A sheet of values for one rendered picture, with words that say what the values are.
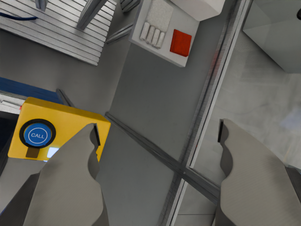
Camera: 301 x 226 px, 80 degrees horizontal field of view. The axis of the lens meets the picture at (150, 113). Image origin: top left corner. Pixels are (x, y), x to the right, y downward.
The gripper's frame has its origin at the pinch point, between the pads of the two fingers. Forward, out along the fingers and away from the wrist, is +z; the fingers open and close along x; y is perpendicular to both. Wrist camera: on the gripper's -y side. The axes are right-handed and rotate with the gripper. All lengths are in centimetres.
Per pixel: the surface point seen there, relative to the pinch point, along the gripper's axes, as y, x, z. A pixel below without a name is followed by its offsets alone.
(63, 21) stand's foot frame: -4, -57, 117
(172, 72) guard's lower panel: 18, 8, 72
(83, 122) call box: 11.6, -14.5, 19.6
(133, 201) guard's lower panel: 69, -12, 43
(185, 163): 39, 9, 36
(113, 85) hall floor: 43, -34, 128
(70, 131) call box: 12.6, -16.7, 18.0
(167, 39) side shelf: 2, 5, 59
